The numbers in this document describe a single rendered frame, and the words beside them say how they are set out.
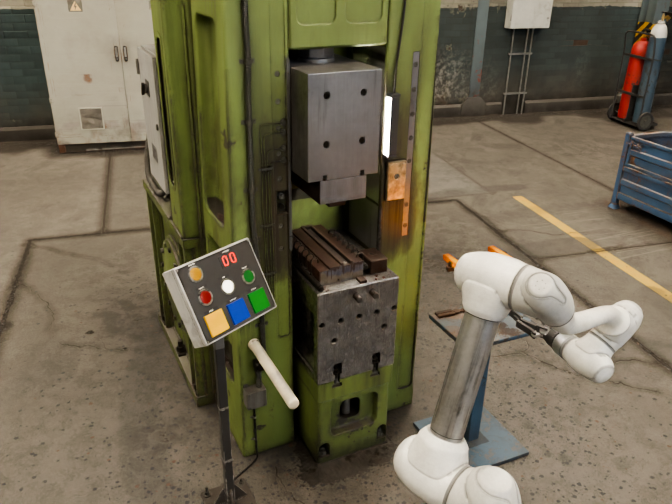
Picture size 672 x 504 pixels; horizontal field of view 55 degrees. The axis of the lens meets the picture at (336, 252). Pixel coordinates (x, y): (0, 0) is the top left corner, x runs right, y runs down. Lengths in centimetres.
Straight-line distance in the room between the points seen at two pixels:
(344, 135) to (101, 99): 554
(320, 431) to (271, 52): 163
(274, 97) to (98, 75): 537
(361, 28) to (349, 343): 127
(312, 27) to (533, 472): 217
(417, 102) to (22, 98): 636
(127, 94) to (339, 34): 540
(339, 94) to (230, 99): 39
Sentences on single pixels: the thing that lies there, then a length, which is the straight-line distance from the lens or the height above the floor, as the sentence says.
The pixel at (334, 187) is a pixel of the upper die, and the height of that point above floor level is 133.
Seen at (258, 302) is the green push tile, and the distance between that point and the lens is 232.
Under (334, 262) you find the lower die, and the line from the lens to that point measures 263.
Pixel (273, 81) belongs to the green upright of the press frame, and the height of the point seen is 172.
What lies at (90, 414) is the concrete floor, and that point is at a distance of 358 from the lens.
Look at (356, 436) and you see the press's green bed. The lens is 310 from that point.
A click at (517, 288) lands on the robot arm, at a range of 175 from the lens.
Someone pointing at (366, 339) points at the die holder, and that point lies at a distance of 278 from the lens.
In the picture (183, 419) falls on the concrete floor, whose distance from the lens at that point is 342.
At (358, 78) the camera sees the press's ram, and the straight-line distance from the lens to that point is 240.
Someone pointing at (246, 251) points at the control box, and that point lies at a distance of 234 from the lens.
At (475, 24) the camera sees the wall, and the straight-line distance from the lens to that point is 934.
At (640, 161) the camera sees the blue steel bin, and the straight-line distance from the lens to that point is 627.
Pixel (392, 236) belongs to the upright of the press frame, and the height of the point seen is 100.
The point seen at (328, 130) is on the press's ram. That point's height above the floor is 156.
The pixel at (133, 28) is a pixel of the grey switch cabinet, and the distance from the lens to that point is 760.
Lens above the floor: 217
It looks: 26 degrees down
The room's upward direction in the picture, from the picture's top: 1 degrees clockwise
